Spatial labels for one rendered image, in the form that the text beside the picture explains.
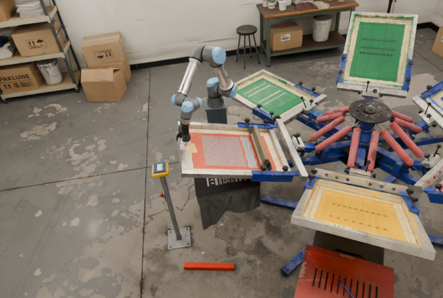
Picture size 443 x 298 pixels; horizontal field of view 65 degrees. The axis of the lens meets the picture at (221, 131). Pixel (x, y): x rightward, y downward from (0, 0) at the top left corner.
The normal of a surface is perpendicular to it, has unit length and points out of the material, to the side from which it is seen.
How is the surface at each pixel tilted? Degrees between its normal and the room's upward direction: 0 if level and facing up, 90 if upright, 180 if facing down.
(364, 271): 0
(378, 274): 0
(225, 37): 90
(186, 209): 0
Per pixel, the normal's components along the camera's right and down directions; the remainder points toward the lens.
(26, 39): 0.19, 0.60
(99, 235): -0.08, -0.78
